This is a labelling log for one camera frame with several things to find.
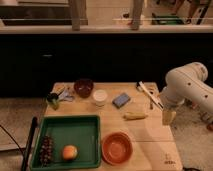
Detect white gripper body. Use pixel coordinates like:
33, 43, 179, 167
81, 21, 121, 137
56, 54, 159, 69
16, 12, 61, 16
160, 94, 183, 109

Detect beige soft gripper fingers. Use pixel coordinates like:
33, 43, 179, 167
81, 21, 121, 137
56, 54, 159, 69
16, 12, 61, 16
162, 109, 176, 125

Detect yellow banana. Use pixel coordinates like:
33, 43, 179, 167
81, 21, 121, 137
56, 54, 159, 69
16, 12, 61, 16
123, 112, 148, 120

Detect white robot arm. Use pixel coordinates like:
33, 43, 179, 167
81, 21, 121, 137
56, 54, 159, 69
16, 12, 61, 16
159, 62, 213, 125

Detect red orange bowl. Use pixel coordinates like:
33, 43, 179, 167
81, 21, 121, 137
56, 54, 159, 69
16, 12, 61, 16
101, 132, 133, 166

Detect dark maroon bowl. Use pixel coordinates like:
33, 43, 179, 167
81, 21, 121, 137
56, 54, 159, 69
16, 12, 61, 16
74, 79, 94, 98

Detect blue sponge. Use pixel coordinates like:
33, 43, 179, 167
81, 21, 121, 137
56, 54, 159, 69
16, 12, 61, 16
112, 93, 131, 108

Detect white cup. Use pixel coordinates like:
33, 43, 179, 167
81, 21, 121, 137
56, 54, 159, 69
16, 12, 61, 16
92, 89, 108, 107

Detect green plastic tray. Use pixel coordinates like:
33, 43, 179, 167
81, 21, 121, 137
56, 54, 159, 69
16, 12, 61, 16
30, 115, 101, 171

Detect red yellow apple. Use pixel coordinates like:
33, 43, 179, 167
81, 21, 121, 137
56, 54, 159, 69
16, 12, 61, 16
62, 145, 78, 160

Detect dark grape bunch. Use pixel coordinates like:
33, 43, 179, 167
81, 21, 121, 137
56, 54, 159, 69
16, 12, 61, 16
39, 136, 53, 166

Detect black pole stand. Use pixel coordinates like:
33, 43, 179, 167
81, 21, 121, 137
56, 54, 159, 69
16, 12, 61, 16
21, 117, 38, 171

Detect black cable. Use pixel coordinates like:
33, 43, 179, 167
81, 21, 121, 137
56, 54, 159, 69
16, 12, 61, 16
0, 124, 25, 158

